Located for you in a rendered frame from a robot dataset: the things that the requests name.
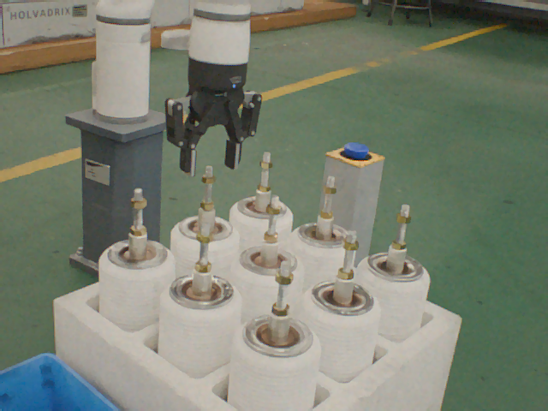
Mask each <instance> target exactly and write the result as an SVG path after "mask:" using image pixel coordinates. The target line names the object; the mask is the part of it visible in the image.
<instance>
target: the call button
mask: <svg viewBox="0 0 548 411"><path fill-rule="evenodd" d="M343 150H344V151H345V152H346V155H347V156H350V157H352V158H363V157H365V155H367V154H368V153H369V148H368V147H367V146H364V145H362V144H356V143H350V144H347V145H345V146H344V149H343Z"/></svg>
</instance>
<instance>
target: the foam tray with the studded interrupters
mask: <svg viewBox="0 0 548 411"><path fill-rule="evenodd" d="M98 286H99V284H98V283H95V284H94V285H91V286H88V287H86V288H84V289H79V290H76V291H75V292H72V293H70V294H67V295H64V296H61V297H58V298H56V299H55V300H54V302H53V304H54V326H55V339H56V348H57V356H58V357H59V359H60V360H61V361H63V362H64V363H65V364H66V365H67V366H69V367H70V368H71V369H72V370H73V371H75V372H77V373H78V374H79V375H80V377H81V378H83V379H84V380H85V381H86V382H88V383H89V384H90V385H91V386H92V387H94V388H95V389H96V390H97V391H98V392H100V393H101V395H102V396H103V397H104V398H106V399H107V400H108V401H109V402H110V403H113V404H114V405H115V406H116V407H117V408H119V409H120V410H121V411H238V410H236V409H235V408H233V407H231V406H230V404H229V403H228V395H229V375H230V362H229V363H228V364H225V365H223V366H222V367H221V368H219V369H217V370H216V371H215V372H213V373H211V374H209V375H206V376H205V377H203V378H191V377H189V376H188V375H186V374H185V373H183V372H182V371H180V370H179V369H177V367H176V366H174V365H173V364H170V363H169V362H168V361H167V360H165V359H164V358H162V357H161V356H159V355H158V346H159V345H158V344H159V322H157V323H156V324H153V325H150V326H147V327H146V328H144V329H142V330H140V331H136V332H126V331H124V330H123V329H121V328H120V327H118V326H116V325H114V324H113V323H111V322H110V321H109V320H108V319H106V318H105V317H103V315H102V314H100V295H99V294H100V293H99V291H98V290H99V287H98ZM461 320H462V319H460V318H459V315H456V314H454V313H452V312H450V311H448V310H446V309H443V308H442V307H438V306H436V305H434V304H432V303H430V302H428V301H426V305H425V309H424V313H423V318H421V323H420V328H419V329H418V330H417V331H416V332H415V333H414V334H413V335H412V336H411V337H409V338H408V339H407V340H405V341H403V342H401V343H395V342H391V341H389V340H387V339H384V338H382V337H381V336H379V335H377V339H376V343H375V349H374V355H373V359H372V365H371V366H369V367H368V368H367V369H366V370H365V371H364V372H362V373H361V374H360V375H358V376H357V377H356V378H354V379H353V380H350V381H349V382H348V383H346V384H343V383H338V382H337V381H335V380H334V379H331V378H328V377H327V376H325V375H324V374H323V373H321V372H319V374H318V380H317V387H316V392H314V399H313V410H311V411H440V408H441V404H442V400H443V396H444V389H445V385H446V381H448V377H449V374H450V366H451V362H452V359H453V354H454V350H455V346H456V339H457V335H458V331H459V328H460V323H461Z"/></svg>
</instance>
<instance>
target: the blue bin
mask: <svg viewBox="0 0 548 411"><path fill-rule="evenodd" d="M0 410H1V411H121V410H120V409H119V408H117V407H116V406H115V405H114V404H113V403H110V402H109V401H108V400H107V399H106V398H104V397H103V396H102V395H101V393H100V392H98V391H97V390H96V389H95V388H94V387H92V386H91V385H90V384H89V383H88V382H86V381H85V380H84V379H83V378H81V377H80V375H79V374H78V373H77V372H75V371H73V370H72V369H71V368H70V367H69V366H67V365H66V364H65V363H64V362H63V361H61V360H60V359H59V357H58V356H56V355H55V354H50V353H45V354H39V355H37V356H34V357H33V358H30V359H27V360H24V361H23V362H22V363H20V364H18V365H16V366H12V367H11V368H8V369H6V370H3V371H1V372H0Z"/></svg>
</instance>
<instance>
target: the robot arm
mask: <svg viewBox="0 0 548 411"><path fill-rule="evenodd" d="M155 2H156V0H100V1H99V2H98V3H97V6H96V33H97V54H96V61H95V62H93V63H92V113H93V114H94V115H95V116H96V117H97V118H98V119H99V120H102V121H105V122H108V123H109V122H113V124H136V123H137V122H143V121H145V120H147V119H148V100H149V62H150V17H151V12H152V10H153V8H154V6H155ZM251 3H252V0H194V17H193V22H192V26H191V30H181V31H180V30H174V31H173V30H169V31H168V30H165V31H164V32H163V33H161V46H162V47H164V48H168V49H178V50H188V92H187V94H186V96H185V98H179V99H173V98H167V99H165V102H164V103H165V119H166V134H167V141H169V142H170V144H172V145H174V146H177V147H179V148H181V153H180V168H181V170H182V172H183V173H184V174H185V175H187V176H188V177H194V176H195V171H196V158H197V151H196V150H194V149H195V148H196V146H197V145H198V143H199V140H200V137H201V136H202V135H204V134H205V133H206V130H207V129H208V128H211V127H215V126H217V124H221V126H224V128H225V131H226V133H227V135H228V136H229V139H228V140H226V147H225V158H224V164H225V166H226V167H229V168H231V169H232V170H234V169H237V167H238V164H239V163H240V161H241V144H242V142H243V141H244V139H246V138H247V137H249V136H250V137H253V136H255V134H256V129H257V123H258V119H259V110H260V105H261V100H263V97H261V95H259V94H257V93H256V92H252V90H250V89H248V90H247V91H246V92H243V89H242V87H243V86H245V85H246V83H247V66H248V57H249V46H250V14H251ZM241 104H242V108H241V118H240V117H239V114H238V110H239V107H240V106H241ZM187 107H188V109H189V110H190V111H189V113H188V116H187V118H186V120H185V122H184V121H183V116H185V115H186V108H187ZM196 120H197V122H199V123H200V124H199V126H196V124H195V122H196ZM248 122H249V124H248Z"/></svg>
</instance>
